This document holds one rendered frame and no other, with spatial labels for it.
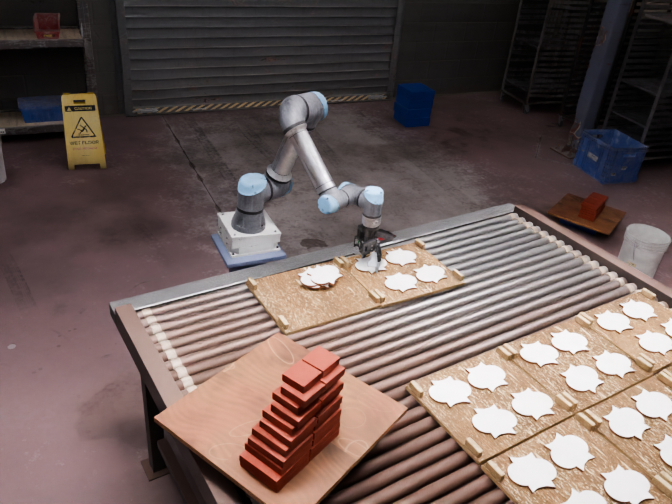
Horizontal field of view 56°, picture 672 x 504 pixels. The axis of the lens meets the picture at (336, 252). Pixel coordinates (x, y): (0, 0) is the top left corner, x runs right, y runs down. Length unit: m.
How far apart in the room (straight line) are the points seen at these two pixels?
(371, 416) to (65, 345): 2.30
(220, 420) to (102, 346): 2.00
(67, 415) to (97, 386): 0.22
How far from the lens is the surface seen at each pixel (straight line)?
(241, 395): 1.86
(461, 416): 2.04
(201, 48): 6.88
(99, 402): 3.40
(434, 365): 2.22
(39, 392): 3.53
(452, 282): 2.63
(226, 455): 1.71
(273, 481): 1.61
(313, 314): 2.33
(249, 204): 2.69
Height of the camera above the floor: 2.34
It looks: 31 degrees down
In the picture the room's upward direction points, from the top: 6 degrees clockwise
